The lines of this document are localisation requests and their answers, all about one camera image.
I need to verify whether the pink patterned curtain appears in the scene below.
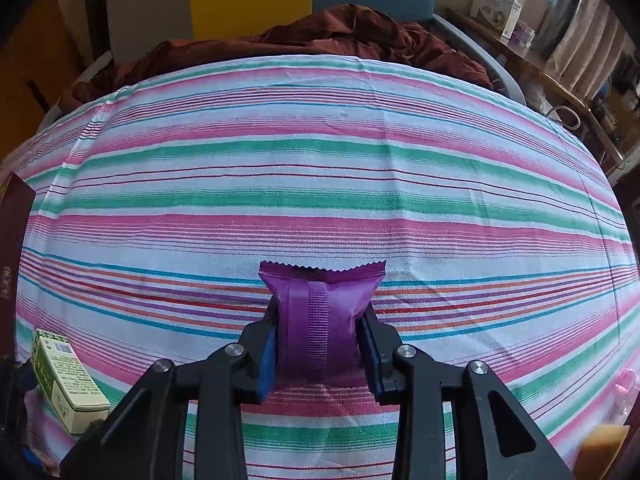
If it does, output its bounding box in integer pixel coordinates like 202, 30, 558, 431
542, 0, 631, 101

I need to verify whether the yellow sponge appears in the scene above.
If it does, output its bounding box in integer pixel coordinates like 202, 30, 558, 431
575, 425, 631, 480

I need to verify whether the square gold tin box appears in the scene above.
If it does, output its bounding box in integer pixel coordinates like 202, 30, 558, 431
0, 172, 36, 361

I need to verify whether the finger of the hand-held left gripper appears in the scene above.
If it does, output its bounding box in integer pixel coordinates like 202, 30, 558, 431
0, 356, 41, 403
0, 407, 63, 480

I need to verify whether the white cable loop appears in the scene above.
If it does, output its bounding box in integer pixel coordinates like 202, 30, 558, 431
545, 105, 581, 132

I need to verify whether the maroon blanket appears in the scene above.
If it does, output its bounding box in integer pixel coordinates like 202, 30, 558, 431
70, 4, 496, 111

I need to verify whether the white carton box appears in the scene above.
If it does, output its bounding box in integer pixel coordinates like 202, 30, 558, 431
469, 0, 522, 41

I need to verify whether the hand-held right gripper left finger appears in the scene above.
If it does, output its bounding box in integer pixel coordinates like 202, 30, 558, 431
60, 297, 281, 480

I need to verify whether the green white small box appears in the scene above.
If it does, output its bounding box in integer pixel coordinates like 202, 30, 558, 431
32, 329, 112, 435

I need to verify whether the wooden desk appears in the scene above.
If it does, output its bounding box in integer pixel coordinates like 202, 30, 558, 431
445, 7, 626, 171

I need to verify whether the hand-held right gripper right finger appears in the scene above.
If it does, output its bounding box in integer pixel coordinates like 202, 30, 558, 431
356, 305, 576, 480

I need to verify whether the wooden wardrobe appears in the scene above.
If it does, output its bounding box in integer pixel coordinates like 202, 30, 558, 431
0, 0, 96, 161

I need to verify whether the striped bedsheet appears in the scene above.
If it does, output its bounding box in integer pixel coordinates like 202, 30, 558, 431
12, 54, 640, 480

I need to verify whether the purple snack packet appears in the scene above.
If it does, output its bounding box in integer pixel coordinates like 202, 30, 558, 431
259, 260, 387, 387

